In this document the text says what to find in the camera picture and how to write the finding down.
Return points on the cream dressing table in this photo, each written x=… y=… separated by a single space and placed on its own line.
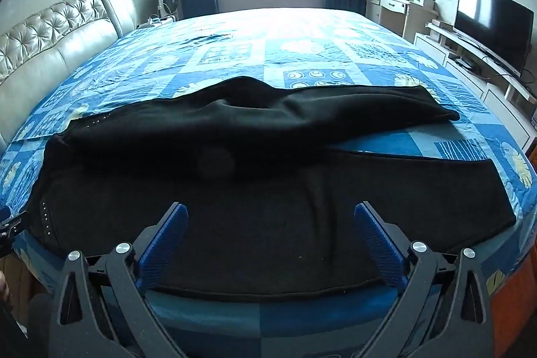
x=390 y=12

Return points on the black pants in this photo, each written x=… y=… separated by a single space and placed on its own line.
x=251 y=207

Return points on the white television stand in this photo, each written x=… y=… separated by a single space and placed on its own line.
x=499 y=98

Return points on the beige tufted leather headboard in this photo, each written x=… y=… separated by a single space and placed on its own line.
x=50 y=43

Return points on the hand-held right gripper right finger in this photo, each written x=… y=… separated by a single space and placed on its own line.
x=377 y=247

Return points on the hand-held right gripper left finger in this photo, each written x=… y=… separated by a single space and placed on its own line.
x=165 y=244

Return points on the black flat television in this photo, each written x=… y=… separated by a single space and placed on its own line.
x=491 y=28

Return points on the orange bed base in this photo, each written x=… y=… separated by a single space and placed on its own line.
x=516 y=299

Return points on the blue patterned bed sheet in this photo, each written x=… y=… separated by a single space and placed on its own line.
x=293 y=47

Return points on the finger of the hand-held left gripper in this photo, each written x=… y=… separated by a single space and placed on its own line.
x=12 y=228

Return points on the white box fan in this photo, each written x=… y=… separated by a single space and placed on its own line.
x=170 y=3

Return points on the white power strip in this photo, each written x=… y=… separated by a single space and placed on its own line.
x=155 y=22

